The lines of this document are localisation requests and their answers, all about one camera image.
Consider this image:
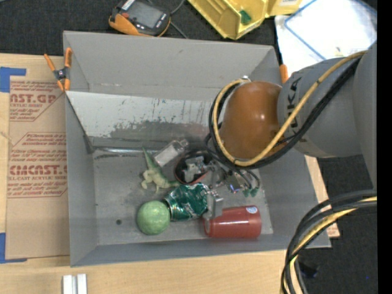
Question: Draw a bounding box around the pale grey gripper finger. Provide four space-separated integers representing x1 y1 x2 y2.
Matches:
202 190 225 221
153 139 189 167

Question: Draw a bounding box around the pale green toy dinosaur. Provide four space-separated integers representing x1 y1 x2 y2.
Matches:
140 146 181 195

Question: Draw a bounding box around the red cylindrical container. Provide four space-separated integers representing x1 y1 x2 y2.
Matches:
203 205 263 239

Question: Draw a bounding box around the crushed green can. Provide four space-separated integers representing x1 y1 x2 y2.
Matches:
163 183 213 222

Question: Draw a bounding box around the green ball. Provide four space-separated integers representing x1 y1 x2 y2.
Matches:
136 200 172 236

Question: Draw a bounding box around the grey metal bin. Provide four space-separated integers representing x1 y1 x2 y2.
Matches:
62 31 333 268

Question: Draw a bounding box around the brown cardboard board red print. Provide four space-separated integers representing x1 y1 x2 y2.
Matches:
0 53 341 265

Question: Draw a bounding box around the black and red ring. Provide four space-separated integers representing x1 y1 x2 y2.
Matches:
173 153 214 186

